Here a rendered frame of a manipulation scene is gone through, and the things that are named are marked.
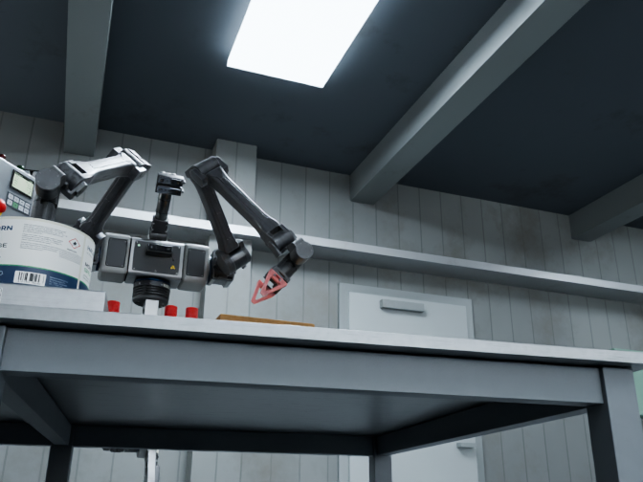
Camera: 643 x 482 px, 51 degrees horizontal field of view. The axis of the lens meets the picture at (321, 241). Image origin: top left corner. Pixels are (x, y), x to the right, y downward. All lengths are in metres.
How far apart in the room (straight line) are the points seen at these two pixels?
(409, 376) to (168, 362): 0.37
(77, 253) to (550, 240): 5.38
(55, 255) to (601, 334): 5.52
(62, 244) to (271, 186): 4.04
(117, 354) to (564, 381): 0.71
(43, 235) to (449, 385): 0.71
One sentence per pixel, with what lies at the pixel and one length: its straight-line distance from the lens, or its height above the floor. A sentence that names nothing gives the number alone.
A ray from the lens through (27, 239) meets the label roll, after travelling 1.20.
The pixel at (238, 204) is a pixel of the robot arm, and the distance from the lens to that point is 2.17.
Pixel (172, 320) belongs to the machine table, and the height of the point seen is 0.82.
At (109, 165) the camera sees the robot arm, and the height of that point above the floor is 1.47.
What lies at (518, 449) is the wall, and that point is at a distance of 5.55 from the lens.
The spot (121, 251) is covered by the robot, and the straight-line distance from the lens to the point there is 2.58.
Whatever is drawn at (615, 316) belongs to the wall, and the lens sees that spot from 6.48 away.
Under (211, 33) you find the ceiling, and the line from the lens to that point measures 4.07.
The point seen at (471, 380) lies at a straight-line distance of 1.12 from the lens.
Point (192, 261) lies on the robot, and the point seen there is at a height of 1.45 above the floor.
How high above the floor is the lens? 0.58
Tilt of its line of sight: 22 degrees up
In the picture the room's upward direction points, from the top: 1 degrees clockwise
